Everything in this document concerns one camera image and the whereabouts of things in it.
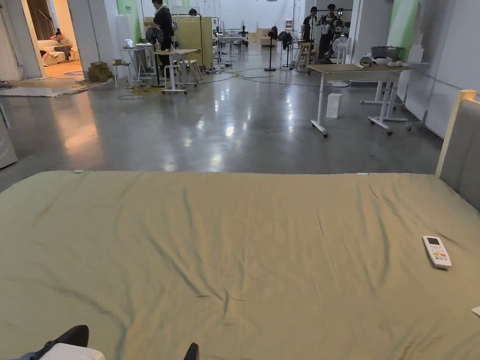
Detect yellow cable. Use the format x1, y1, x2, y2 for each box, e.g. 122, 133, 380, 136
117, 83, 167, 101

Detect small wooden table white legs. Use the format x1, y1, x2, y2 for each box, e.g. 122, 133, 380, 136
153, 48, 200, 95

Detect white round stool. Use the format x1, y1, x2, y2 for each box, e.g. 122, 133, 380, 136
112, 63, 133, 90

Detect white box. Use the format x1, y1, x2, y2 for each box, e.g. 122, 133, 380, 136
326, 92, 342, 120

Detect white sofa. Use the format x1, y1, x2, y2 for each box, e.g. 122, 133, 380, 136
36, 39, 74, 64

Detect grey padded headboard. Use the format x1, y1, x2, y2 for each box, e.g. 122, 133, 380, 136
435, 90, 480, 211

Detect black standing fan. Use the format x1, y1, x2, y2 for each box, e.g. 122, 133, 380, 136
264, 26, 280, 72
278, 30, 296, 70

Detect bed with beige sheet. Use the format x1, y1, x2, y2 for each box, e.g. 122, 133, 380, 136
0, 169, 480, 360

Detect wooden stool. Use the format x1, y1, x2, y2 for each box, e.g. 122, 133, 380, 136
294, 42, 316, 70

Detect white table with laptop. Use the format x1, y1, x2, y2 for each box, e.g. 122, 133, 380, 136
120, 37, 156, 82

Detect white remote control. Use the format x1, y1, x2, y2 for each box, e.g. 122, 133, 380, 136
422, 235, 452, 270

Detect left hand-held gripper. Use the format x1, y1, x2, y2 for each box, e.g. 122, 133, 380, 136
22, 324, 106, 360

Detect wooden cabinet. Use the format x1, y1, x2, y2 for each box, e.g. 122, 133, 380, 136
144, 15, 213, 69

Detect white standing fan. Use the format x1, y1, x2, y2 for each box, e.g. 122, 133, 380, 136
331, 36, 352, 89

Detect wooden table with white legs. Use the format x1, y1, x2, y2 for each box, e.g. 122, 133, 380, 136
306, 45, 415, 139

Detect stack of cartons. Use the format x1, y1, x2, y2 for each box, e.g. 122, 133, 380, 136
87, 60, 114, 82

